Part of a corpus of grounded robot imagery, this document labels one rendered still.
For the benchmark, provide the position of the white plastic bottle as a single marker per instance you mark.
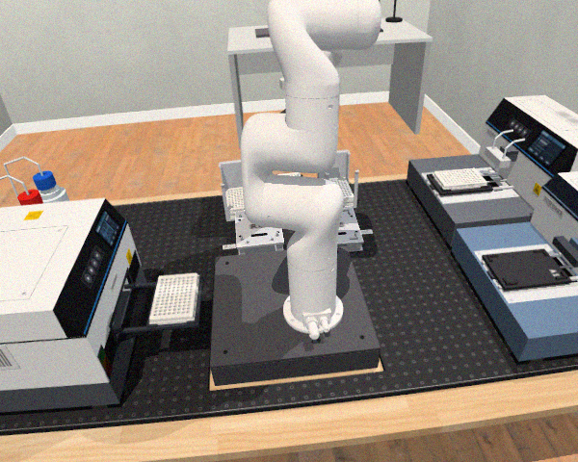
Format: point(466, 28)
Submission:
point(62, 197)

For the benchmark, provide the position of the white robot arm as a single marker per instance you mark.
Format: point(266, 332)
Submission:
point(305, 140)

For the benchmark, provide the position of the red bottle cap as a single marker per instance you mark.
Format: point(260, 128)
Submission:
point(33, 198)

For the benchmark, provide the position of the blue bottle cap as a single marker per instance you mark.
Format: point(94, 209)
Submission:
point(45, 181)

